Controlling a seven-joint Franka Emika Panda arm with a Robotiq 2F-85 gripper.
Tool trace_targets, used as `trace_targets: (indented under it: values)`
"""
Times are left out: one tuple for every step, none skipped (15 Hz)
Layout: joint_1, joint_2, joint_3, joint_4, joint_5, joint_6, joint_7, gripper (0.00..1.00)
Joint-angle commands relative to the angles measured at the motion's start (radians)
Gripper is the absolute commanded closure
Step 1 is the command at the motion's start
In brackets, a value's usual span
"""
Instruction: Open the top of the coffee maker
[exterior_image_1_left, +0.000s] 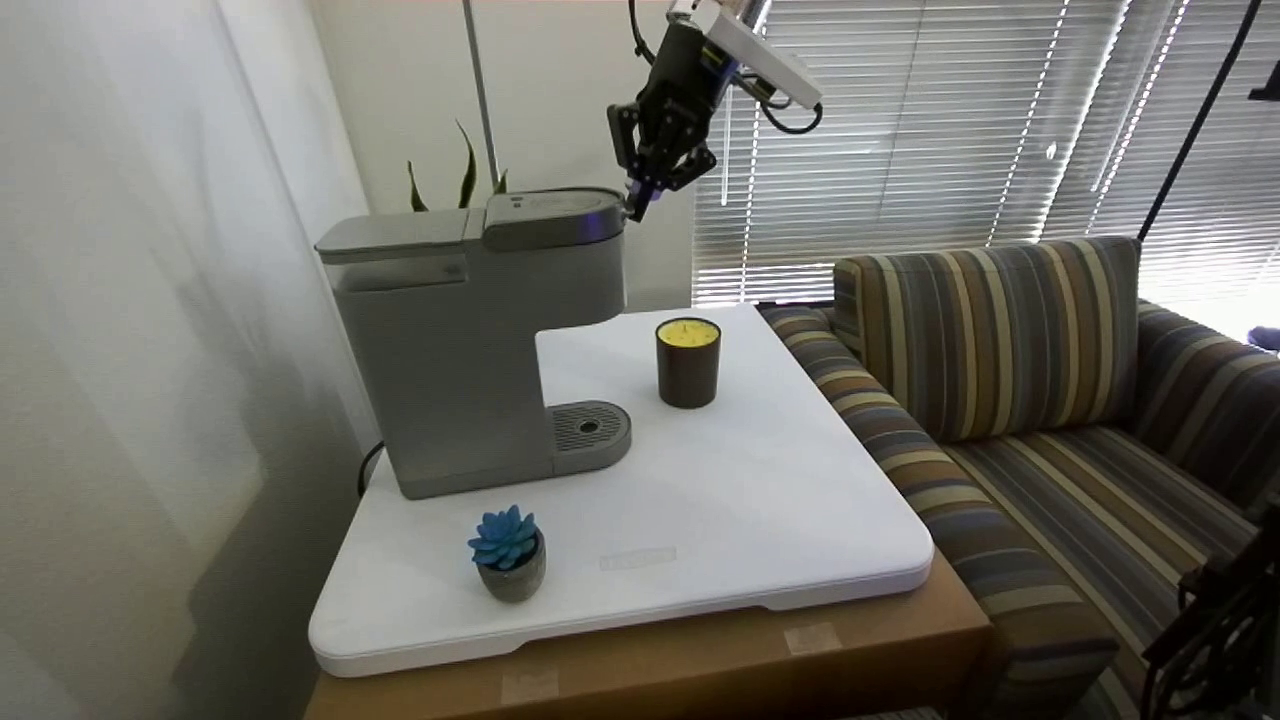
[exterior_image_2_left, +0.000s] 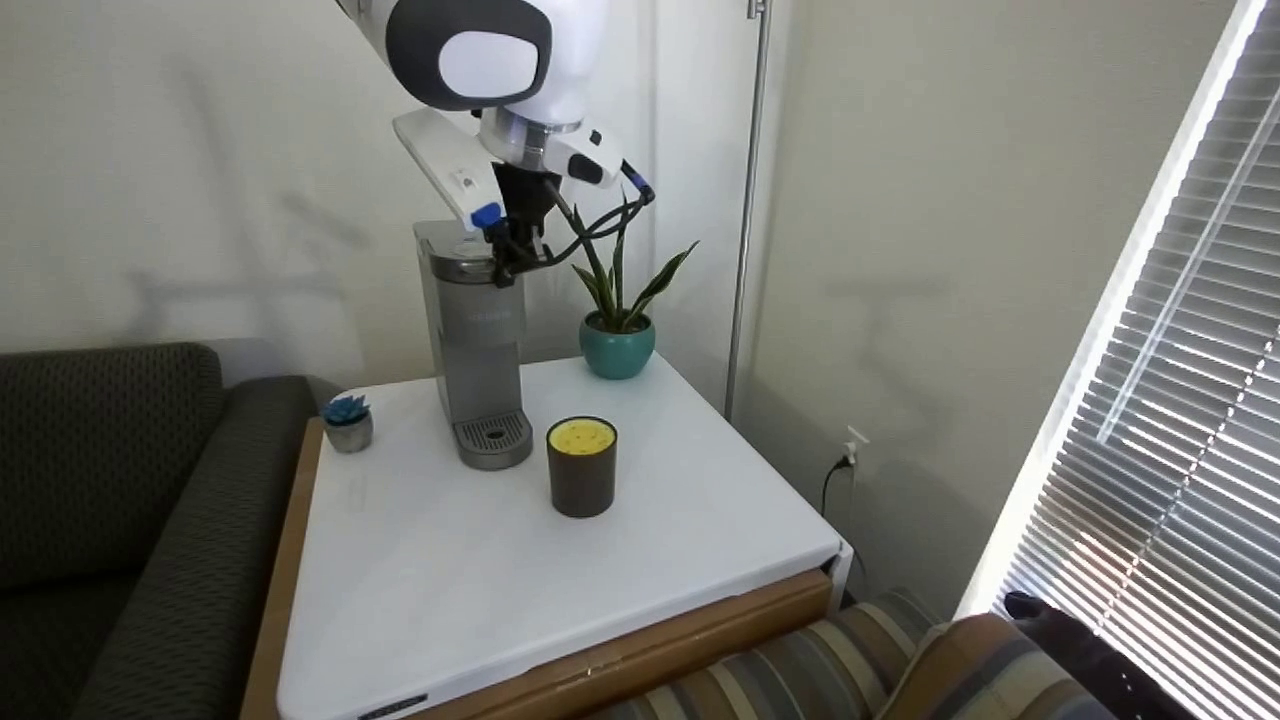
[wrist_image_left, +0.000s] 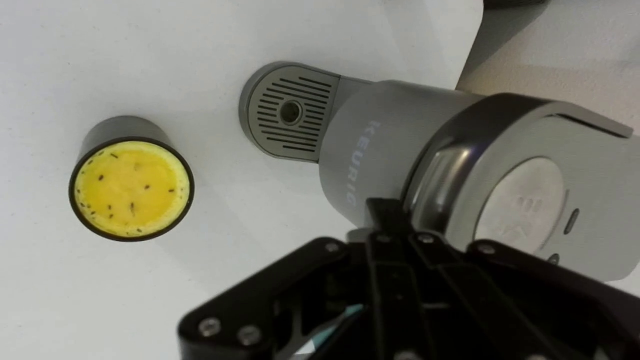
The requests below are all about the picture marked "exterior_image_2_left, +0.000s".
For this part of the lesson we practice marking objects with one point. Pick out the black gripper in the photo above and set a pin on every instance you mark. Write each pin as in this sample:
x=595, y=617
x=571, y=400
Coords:
x=524, y=196

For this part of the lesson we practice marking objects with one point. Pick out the grey single-serve coffee maker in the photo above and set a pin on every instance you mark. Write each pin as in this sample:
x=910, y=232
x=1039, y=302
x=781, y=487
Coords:
x=475, y=347

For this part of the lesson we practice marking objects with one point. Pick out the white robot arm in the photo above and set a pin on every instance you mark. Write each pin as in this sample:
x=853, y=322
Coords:
x=574, y=54

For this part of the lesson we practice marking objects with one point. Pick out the wooden table with white top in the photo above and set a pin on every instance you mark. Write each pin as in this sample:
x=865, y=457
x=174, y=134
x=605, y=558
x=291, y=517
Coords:
x=642, y=655

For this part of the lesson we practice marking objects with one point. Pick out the snake plant in teal pot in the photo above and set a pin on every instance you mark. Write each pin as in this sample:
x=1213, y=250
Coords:
x=616, y=347

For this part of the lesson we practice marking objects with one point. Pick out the dark jar candle yellow wax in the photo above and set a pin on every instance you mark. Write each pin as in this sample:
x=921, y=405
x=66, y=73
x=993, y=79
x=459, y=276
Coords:
x=582, y=475

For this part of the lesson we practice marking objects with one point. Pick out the thin metal floor lamp pole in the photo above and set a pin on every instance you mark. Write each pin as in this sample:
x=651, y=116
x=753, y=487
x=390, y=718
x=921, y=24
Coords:
x=745, y=203

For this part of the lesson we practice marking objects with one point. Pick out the dark grey fabric sofa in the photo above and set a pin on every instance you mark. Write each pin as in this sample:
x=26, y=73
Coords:
x=122, y=506

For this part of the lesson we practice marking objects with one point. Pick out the striped upholstered armchair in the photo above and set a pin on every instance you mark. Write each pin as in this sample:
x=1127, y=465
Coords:
x=812, y=675

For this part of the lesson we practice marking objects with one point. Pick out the white blind tilt wand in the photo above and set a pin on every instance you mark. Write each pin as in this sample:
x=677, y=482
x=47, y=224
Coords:
x=1187, y=261

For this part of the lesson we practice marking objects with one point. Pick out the white window blinds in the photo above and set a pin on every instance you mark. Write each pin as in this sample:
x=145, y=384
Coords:
x=1187, y=441

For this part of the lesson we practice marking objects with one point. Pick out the black object on armchair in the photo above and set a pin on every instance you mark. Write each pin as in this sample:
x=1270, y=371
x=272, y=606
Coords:
x=1092, y=667

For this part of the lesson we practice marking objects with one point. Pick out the white wall outlet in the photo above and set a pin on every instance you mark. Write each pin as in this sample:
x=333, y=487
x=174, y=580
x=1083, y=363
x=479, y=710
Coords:
x=858, y=441

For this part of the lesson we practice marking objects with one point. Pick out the white window frame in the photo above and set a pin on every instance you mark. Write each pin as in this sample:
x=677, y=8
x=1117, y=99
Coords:
x=1064, y=426

